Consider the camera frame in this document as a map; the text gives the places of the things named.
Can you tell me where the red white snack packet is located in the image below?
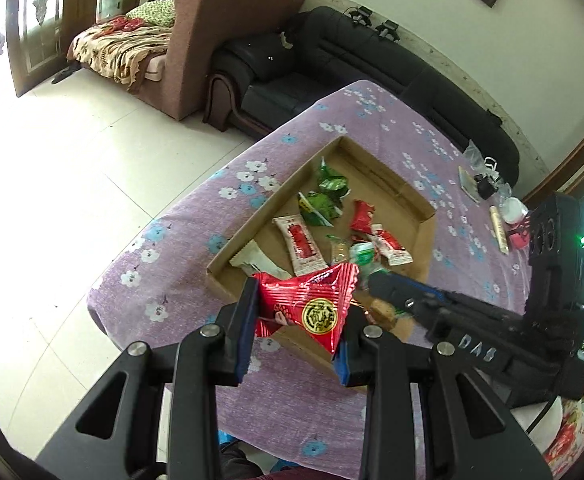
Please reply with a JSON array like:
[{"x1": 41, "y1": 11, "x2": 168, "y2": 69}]
[{"x1": 369, "y1": 225, "x2": 414, "y2": 267}]

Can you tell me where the clear yellow candy packet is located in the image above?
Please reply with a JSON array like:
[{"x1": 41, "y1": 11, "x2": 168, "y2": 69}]
[{"x1": 327, "y1": 234, "x2": 353, "y2": 263}]

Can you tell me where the large red snack packet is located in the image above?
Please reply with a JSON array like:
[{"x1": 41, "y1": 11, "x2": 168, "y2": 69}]
[{"x1": 252, "y1": 261, "x2": 360, "y2": 356}]

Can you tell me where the long white red-label snack packet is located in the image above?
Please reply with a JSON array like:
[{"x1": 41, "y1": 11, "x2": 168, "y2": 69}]
[{"x1": 273, "y1": 215, "x2": 329, "y2": 277}]

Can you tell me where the red box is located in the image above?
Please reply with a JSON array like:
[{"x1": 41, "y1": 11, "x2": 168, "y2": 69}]
[{"x1": 506, "y1": 217, "x2": 533, "y2": 251}]

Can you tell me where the dark green snack packet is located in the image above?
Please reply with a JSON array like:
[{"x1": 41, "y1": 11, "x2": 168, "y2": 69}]
[{"x1": 317, "y1": 157, "x2": 350, "y2": 206}]

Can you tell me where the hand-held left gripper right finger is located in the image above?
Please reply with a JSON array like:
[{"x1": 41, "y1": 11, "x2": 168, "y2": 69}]
[{"x1": 333, "y1": 305, "x2": 555, "y2": 480}]

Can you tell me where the patterned pillow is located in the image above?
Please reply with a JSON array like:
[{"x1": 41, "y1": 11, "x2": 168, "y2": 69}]
[{"x1": 124, "y1": 0, "x2": 178, "y2": 27}]

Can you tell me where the beige floral blanket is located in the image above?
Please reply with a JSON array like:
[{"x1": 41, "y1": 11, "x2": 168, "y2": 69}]
[{"x1": 67, "y1": 22, "x2": 173, "y2": 86}]

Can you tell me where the small notebook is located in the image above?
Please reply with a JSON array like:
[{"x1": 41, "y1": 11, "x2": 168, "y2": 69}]
[{"x1": 458, "y1": 166, "x2": 483, "y2": 203}]

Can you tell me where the white cup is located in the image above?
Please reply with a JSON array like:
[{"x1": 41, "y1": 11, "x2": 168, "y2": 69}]
[{"x1": 501, "y1": 197, "x2": 529, "y2": 225}]

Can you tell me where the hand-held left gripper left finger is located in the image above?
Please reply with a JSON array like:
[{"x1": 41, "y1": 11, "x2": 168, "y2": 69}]
[{"x1": 34, "y1": 276, "x2": 260, "y2": 480}]

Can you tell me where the wooden door frame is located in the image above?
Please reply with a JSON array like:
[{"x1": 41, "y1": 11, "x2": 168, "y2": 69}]
[{"x1": 522, "y1": 107, "x2": 584, "y2": 206}]

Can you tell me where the beige tube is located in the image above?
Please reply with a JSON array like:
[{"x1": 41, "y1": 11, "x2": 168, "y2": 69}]
[{"x1": 489, "y1": 205, "x2": 510, "y2": 255}]

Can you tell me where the black cable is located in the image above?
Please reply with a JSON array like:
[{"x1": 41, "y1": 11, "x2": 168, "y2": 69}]
[{"x1": 524, "y1": 395, "x2": 565, "y2": 433}]

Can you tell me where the green white snack packet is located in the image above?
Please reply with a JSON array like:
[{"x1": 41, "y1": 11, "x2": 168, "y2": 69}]
[{"x1": 349, "y1": 241, "x2": 383, "y2": 278}]

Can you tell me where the clear plastic bag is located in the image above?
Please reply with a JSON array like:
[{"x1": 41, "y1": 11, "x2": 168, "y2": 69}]
[{"x1": 462, "y1": 139, "x2": 488, "y2": 171}]

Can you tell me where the small red snack packet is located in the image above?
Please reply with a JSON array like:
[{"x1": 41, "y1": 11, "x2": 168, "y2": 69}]
[{"x1": 349, "y1": 200, "x2": 377, "y2": 236}]

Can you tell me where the shallow cardboard box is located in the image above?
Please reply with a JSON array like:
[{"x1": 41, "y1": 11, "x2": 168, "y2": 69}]
[{"x1": 206, "y1": 135, "x2": 438, "y2": 376}]

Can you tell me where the purple floral tablecloth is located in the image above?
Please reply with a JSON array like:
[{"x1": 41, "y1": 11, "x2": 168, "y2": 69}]
[{"x1": 86, "y1": 80, "x2": 568, "y2": 471}]

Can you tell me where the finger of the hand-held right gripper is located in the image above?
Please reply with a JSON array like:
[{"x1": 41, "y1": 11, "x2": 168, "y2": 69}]
[
  {"x1": 368, "y1": 279, "x2": 465, "y2": 334},
  {"x1": 379, "y1": 271, "x2": 525, "y2": 323}
]

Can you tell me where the plain white snack packet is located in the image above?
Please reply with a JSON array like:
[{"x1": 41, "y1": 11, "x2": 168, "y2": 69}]
[{"x1": 229, "y1": 240, "x2": 293, "y2": 281}]

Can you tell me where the black leather sofa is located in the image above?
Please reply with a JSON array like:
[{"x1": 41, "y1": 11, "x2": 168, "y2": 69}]
[{"x1": 203, "y1": 6, "x2": 520, "y2": 186}]

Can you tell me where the wooden glass door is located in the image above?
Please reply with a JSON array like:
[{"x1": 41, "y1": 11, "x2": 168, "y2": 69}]
[{"x1": 4, "y1": 0, "x2": 148, "y2": 98}]

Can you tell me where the brown fabric sofa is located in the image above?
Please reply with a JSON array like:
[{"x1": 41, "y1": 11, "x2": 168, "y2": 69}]
[{"x1": 137, "y1": 0, "x2": 307, "y2": 122}]

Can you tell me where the light green snack packet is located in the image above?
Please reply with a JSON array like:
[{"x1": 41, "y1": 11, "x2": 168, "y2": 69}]
[{"x1": 298, "y1": 191, "x2": 343, "y2": 226}]

